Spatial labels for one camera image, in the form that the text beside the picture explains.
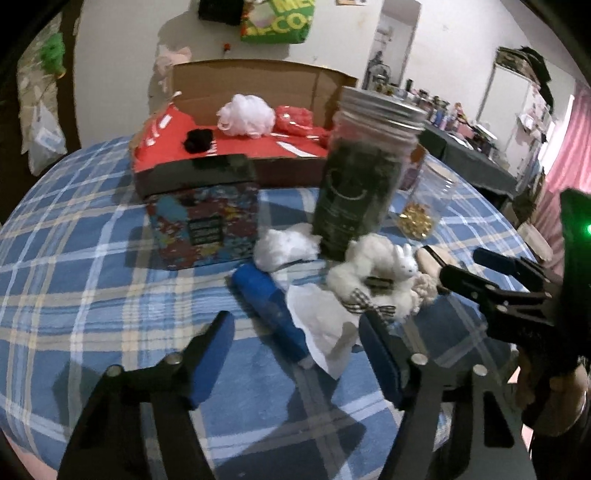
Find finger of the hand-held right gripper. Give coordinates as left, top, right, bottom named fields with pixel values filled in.
left=473, top=249, right=559, bottom=291
left=438, top=265, right=550, bottom=319

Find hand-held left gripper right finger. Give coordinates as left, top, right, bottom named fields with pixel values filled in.
left=359, top=311, right=539, bottom=480

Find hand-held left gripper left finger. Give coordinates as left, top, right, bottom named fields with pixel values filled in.
left=58, top=310, right=236, bottom=480

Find beige sponge puff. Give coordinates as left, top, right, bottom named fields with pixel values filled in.
left=416, top=244, right=451, bottom=287

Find cream knit scrunchie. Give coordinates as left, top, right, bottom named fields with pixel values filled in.
left=411, top=272, right=439, bottom=310

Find white tissue sheet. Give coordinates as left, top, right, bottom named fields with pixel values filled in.
left=285, top=282, right=363, bottom=380

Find blue tube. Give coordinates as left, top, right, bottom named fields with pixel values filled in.
left=231, top=264, right=310, bottom=365

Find white fluffy rabbit scrunchie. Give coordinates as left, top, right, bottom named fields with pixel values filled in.
left=327, top=233, right=423, bottom=326

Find white cotton pad stack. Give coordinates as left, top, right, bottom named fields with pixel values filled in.
left=253, top=224, right=321, bottom=272

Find black scrunchie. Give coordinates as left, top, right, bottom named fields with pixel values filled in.
left=184, top=129, right=215, bottom=153

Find red mesh bath pouf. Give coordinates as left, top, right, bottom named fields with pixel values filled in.
left=274, top=105, right=333, bottom=139

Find white mesh bath pouf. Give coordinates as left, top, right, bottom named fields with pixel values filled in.
left=217, top=93, right=277, bottom=138

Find cardboard box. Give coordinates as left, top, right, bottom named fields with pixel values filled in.
left=131, top=59, right=358, bottom=199

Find person's right forearm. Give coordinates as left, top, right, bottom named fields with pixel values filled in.
left=529, top=401, right=591, bottom=480

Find person's right hand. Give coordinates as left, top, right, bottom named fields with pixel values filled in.
left=516, top=357, right=591, bottom=437

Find small clear jar gold beads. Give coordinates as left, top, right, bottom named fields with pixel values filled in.
left=396, top=159, right=458, bottom=241

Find dark green side table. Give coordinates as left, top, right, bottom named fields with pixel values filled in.
left=416, top=122, right=518, bottom=199

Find pink curtain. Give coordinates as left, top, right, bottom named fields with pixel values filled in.
left=531, top=85, right=591, bottom=259

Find colourful printed tin box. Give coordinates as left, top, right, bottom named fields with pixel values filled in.
left=147, top=154, right=259, bottom=271

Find glass jar with metal lid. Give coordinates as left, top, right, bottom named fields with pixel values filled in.
left=313, top=86, right=428, bottom=261

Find blue plaid blanket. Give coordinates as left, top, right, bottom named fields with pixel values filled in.
left=0, top=136, right=546, bottom=480

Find row of cosmetic bottles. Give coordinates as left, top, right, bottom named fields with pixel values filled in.
left=369, top=76, right=513, bottom=158

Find red paper bag liner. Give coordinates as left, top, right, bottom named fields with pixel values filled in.
left=134, top=104, right=331, bottom=174

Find white plastic bag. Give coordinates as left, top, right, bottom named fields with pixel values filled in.
left=21, top=99, right=68, bottom=176

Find pink plush toy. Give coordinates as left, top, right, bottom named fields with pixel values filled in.
left=152, top=45, right=192, bottom=95

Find green tote bag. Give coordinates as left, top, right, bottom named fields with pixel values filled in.
left=240, top=0, right=317, bottom=45

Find clear hanging organizer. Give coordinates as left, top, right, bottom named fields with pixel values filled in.
left=16, top=41, right=56, bottom=153

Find green plush toy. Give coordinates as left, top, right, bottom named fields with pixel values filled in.
left=39, top=33, right=68, bottom=77

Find black bag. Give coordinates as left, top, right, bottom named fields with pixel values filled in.
left=198, top=0, right=245, bottom=26

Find wall mirror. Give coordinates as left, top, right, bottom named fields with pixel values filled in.
left=365, top=0, right=422, bottom=90

